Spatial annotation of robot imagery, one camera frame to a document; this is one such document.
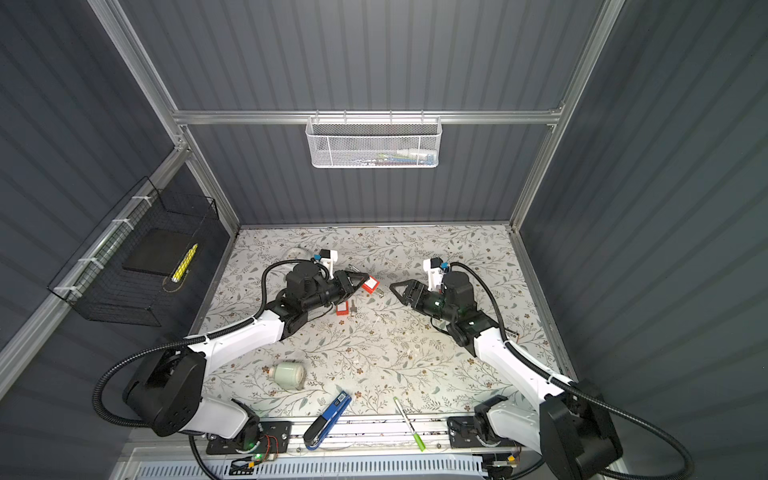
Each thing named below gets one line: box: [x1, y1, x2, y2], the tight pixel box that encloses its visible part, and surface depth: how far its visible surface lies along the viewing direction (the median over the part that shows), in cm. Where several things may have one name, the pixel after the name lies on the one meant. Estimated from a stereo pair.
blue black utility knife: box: [303, 390, 353, 451], surface depth 74 cm
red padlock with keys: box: [362, 275, 384, 298], surface depth 82 cm
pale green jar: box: [268, 361, 305, 390], surface depth 78 cm
